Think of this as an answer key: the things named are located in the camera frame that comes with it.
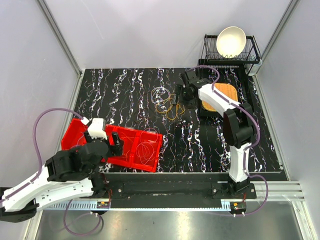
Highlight yellow cable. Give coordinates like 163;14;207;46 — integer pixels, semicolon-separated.
154;93;187;121

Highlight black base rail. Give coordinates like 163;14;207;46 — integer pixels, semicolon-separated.
91;173;257;207

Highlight dark red thin cable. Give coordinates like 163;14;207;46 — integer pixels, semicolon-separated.
132;91;163;121

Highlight white bowl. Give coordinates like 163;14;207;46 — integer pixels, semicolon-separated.
216;26;247;58

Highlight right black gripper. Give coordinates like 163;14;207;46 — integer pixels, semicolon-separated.
172;84;197;110

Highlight white pink cable coil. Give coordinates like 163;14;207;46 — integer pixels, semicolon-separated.
136;127;162;167

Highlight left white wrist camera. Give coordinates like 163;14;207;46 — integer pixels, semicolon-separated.
80;117;108;140

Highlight black square tray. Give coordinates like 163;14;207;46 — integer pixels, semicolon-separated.
197;71;254;119

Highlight black wire dish rack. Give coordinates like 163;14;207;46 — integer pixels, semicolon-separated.
198;34;262;74

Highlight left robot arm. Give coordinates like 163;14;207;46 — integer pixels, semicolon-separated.
0;132;124;223

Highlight orange cable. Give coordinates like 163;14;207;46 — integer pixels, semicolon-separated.
117;134;137;163

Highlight red divided plastic bin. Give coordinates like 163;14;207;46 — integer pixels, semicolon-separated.
61;118;163;173

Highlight white cup on rack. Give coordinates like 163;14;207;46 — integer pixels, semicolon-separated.
247;59;263;77

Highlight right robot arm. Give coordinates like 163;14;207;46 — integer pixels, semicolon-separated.
175;68;260;199

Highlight orange woven mat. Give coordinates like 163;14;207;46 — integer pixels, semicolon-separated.
201;83;238;112

